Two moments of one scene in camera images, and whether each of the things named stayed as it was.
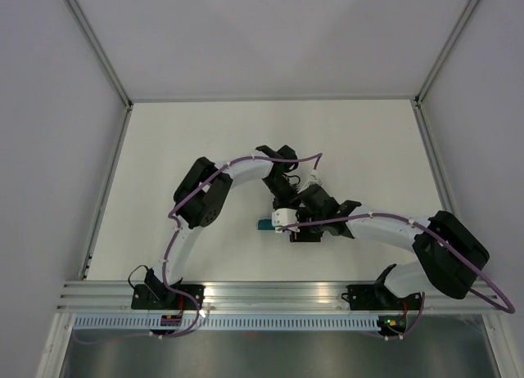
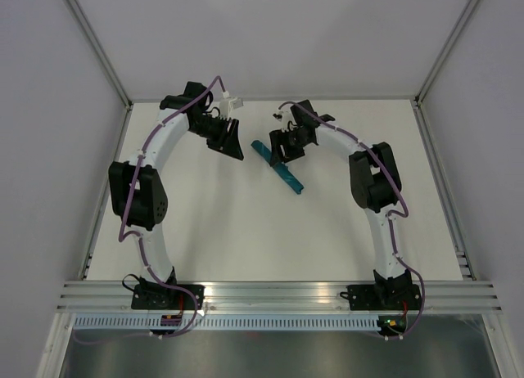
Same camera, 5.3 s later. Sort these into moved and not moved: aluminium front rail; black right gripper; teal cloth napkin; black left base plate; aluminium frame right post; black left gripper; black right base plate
Moved: black right gripper; teal cloth napkin; black left gripper
Not moved: aluminium frame right post; black right base plate; black left base plate; aluminium front rail
